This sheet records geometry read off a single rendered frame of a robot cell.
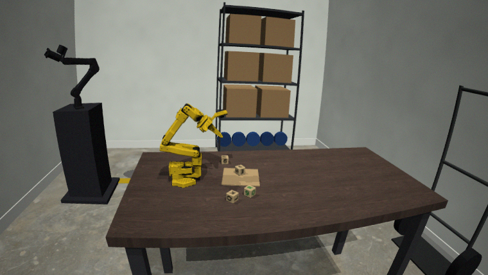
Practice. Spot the beige flat mat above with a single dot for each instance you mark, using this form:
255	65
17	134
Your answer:
230	178

